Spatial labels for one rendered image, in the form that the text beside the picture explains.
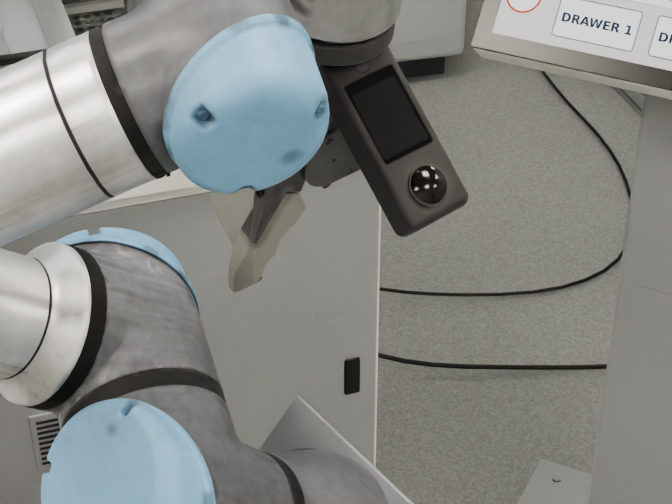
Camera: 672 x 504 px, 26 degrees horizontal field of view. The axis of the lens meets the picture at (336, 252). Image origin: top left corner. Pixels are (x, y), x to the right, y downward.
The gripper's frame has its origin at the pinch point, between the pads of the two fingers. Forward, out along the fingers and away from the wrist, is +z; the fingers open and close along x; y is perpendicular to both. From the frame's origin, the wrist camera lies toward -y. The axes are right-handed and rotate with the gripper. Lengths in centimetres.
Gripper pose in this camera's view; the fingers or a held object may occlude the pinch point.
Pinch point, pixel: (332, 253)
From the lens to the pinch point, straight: 98.9
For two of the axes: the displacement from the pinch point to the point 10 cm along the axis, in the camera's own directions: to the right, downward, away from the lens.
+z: -0.7, 6.5, 7.6
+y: -5.8, -6.5, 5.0
